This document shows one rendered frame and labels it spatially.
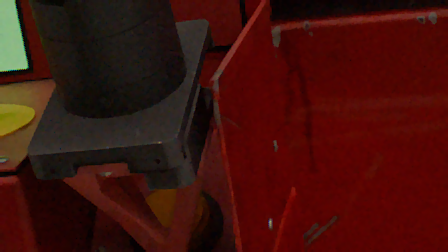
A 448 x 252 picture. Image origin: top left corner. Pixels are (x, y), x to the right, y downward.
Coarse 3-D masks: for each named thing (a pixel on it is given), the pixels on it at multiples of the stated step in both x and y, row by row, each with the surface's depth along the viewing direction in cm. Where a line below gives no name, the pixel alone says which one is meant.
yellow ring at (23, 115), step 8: (0, 104) 64; (8, 104) 64; (0, 112) 62; (8, 112) 62; (16, 112) 62; (24, 112) 62; (32, 112) 61; (0, 120) 61; (8, 120) 61; (16, 120) 60; (24, 120) 60; (32, 120) 60; (0, 128) 59; (8, 128) 59; (16, 128) 59; (0, 136) 58
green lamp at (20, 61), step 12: (0, 0) 67; (12, 0) 67; (0, 12) 67; (12, 12) 67; (0, 24) 68; (12, 24) 68; (0, 36) 68; (12, 36) 68; (0, 48) 68; (12, 48) 68; (0, 60) 68; (12, 60) 68; (24, 60) 68
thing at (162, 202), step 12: (156, 192) 61; (168, 192) 61; (156, 204) 60; (168, 204) 60; (204, 204) 60; (156, 216) 60; (168, 216) 60; (204, 216) 60; (204, 228) 59; (192, 240) 59; (204, 240) 59
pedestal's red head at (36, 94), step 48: (240, 48) 56; (0, 96) 66; (48, 96) 65; (240, 96) 55; (0, 144) 57; (240, 144) 54; (0, 192) 54; (48, 192) 57; (144, 192) 63; (240, 192) 53; (288, 192) 65; (0, 240) 55; (48, 240) 56; (96, 240) 62; (240, 240) 52; (288, 240) 63
